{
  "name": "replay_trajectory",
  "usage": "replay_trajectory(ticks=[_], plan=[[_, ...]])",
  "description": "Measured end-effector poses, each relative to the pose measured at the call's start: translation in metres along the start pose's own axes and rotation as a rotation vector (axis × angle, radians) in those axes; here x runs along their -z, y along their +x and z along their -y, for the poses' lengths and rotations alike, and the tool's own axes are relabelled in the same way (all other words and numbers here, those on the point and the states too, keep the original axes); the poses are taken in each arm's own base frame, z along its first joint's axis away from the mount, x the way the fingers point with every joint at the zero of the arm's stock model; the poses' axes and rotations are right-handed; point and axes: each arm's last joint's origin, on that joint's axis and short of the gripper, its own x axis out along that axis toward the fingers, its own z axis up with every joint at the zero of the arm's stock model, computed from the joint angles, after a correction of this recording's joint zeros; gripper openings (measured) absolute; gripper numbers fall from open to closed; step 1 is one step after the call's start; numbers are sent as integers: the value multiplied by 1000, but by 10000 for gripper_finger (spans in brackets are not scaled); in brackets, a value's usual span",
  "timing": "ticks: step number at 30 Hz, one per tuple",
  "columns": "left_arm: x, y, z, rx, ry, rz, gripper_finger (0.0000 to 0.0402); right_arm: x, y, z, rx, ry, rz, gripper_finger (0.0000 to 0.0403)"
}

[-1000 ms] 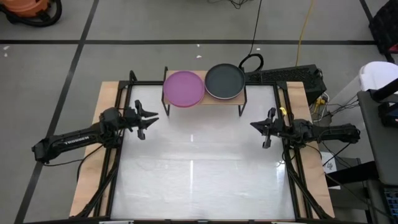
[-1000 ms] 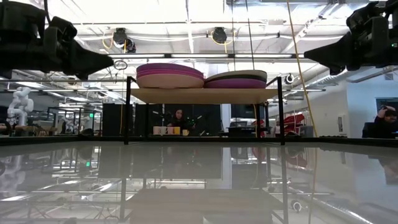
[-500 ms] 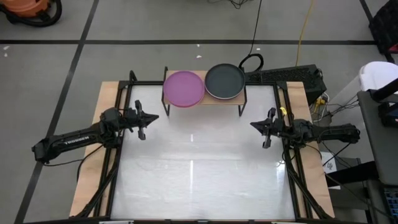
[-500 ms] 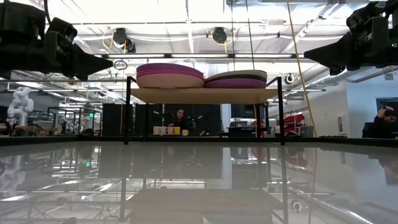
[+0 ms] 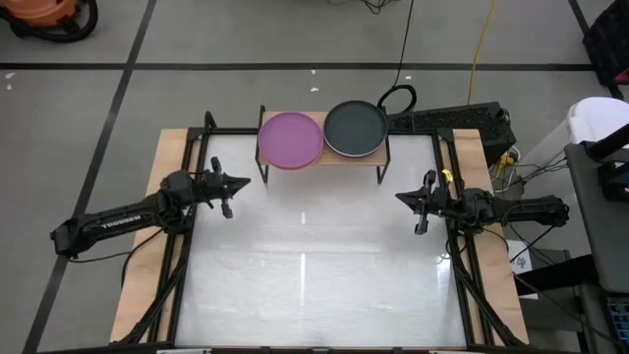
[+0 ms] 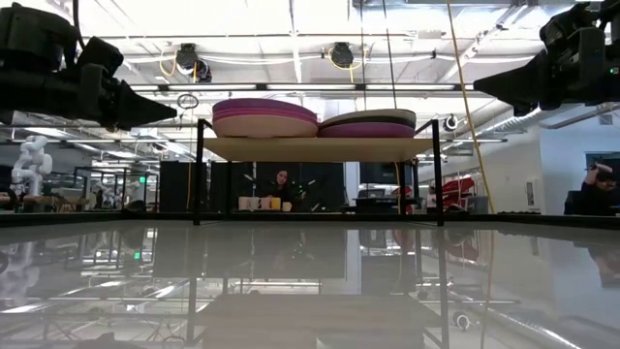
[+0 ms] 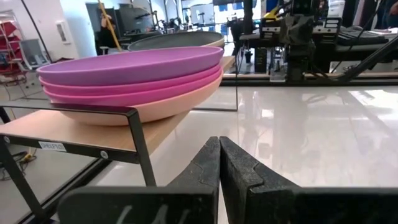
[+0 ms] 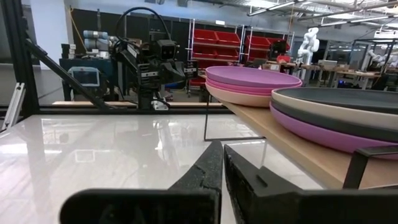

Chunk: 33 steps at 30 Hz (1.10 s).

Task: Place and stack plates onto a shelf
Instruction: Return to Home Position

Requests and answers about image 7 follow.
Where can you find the yellow tag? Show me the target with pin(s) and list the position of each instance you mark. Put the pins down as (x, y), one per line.
(272, 13)

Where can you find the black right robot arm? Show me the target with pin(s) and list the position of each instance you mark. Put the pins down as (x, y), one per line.
(298, 62)

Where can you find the grey cabinet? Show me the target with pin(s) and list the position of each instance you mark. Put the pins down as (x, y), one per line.
(34, 53)

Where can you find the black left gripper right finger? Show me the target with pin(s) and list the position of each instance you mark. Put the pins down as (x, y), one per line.
(264, 202)

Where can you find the peach plate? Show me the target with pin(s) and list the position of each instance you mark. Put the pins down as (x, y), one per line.
(161, 112)

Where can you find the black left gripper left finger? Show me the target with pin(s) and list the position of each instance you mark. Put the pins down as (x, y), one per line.
(186, 202)

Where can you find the dark grey plate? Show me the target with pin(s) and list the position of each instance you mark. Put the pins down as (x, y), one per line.
(177, 40)

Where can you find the white shelf label sticker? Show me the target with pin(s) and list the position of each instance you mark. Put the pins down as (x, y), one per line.
(52, 146)

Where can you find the purple plate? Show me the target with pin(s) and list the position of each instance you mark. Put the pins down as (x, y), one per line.
(130, 67)

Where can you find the red storage rack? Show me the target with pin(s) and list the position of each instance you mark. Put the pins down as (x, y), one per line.
(9, 40)

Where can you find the white wall panel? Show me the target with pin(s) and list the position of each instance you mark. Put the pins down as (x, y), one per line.
(63, 31)

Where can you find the computer monitor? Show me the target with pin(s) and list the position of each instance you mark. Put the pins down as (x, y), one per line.
(202, 14)

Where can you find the beige plate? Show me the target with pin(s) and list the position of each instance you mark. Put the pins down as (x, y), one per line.
(219, 43)

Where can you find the pink plate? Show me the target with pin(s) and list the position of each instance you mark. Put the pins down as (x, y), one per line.
(133, 88)
(140, 99)

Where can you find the wooden shelf with black frame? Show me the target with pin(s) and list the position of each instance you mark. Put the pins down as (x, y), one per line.
(77, 130)

